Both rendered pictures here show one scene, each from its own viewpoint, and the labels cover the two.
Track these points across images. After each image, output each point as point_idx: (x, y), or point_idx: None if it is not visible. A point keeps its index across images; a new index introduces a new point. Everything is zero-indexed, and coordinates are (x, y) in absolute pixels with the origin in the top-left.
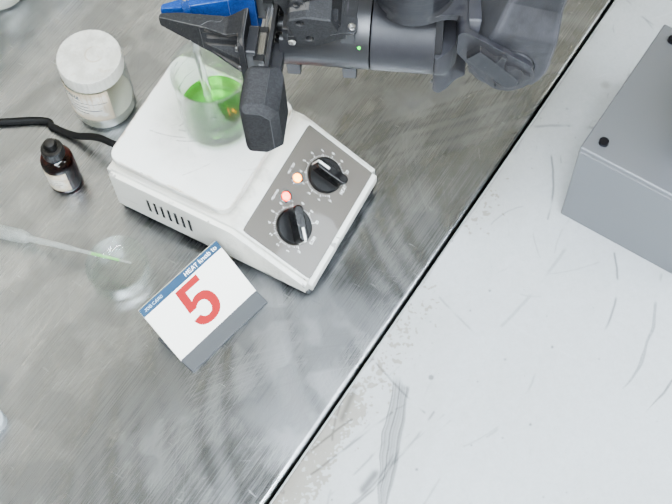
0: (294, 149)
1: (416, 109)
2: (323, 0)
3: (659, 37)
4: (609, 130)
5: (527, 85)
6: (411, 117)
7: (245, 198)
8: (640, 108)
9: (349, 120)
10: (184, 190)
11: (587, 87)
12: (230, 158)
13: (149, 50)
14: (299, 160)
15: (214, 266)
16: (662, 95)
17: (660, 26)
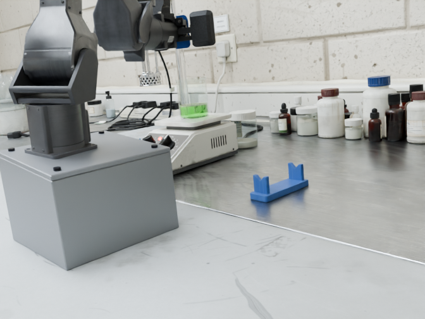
0: (179, 135)
1: (207, 182)
2: None
3: (160, 145)
4: (107, 134)
5: (205, 201)
6: (203, 181)
7: (161, 130)
8: (113, 139)
9: (210, 173)
10: (168, 118)
11: (193, 214)
12: (176, 119)
13: (269, 149)
14: (174, 137)
15: None
16: (116, 143)
17: (229, 235)
